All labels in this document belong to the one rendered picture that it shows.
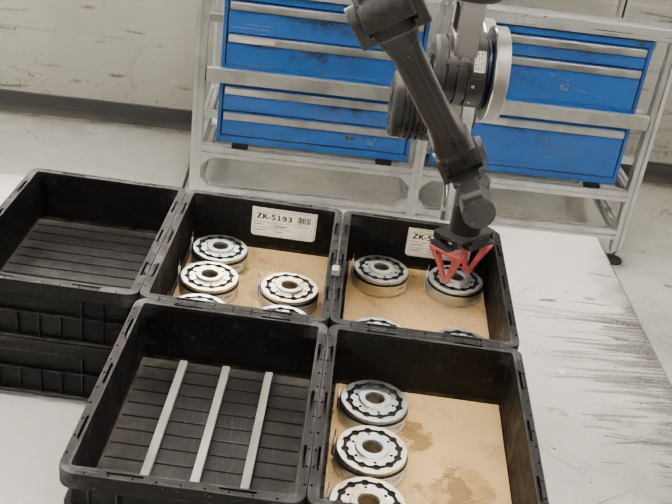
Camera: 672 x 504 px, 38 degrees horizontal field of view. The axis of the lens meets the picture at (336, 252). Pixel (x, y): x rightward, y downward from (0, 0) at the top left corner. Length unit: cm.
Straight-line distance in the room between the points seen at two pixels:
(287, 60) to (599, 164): 123
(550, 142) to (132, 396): 249
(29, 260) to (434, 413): 78
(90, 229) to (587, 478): 102
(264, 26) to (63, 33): 131
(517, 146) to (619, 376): 185
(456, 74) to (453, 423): 79
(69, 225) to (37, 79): 273
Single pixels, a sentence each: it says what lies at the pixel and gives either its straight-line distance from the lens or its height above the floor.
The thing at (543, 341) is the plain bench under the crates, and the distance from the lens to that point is 200.
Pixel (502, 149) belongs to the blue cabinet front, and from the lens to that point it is 368.
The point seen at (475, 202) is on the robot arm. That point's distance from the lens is 163.
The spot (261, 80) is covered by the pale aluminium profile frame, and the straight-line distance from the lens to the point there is 350.
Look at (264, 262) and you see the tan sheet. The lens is 184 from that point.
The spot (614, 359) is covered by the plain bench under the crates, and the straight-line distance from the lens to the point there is 201.
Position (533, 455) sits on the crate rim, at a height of 93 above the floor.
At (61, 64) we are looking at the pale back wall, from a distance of 458.
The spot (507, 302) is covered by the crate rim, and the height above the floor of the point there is 93.
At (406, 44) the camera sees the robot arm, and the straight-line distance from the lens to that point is 144.
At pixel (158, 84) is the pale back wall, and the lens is 451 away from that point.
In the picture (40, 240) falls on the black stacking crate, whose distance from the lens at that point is 189.
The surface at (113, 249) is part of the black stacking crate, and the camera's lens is 185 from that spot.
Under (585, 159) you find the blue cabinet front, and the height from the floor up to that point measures 41.
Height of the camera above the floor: 175
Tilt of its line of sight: 29 degrees down
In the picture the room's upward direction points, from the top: 8 degrees clockwise
